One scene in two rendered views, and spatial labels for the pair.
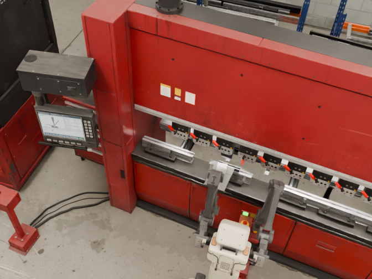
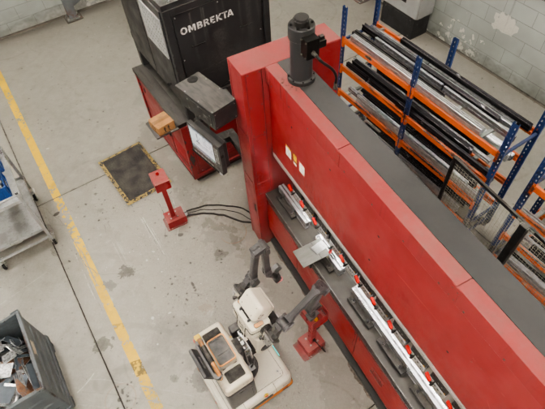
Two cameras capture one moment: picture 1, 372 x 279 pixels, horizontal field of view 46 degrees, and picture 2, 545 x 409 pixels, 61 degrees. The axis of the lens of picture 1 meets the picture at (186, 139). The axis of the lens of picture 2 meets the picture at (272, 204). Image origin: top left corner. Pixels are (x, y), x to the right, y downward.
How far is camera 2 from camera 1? 169 cm
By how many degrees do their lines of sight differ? 28
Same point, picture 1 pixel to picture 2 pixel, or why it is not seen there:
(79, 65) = (219, 100)
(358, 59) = (420, 209)
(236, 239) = (251, 309)
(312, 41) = (394, 169)
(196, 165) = (308, 232)
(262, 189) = (346, 287)
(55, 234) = (198, 228)
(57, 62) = (207, 90)
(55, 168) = (235, 175)
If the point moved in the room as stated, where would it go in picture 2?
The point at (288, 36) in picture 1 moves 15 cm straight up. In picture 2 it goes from (375, 152) to (379, 135)
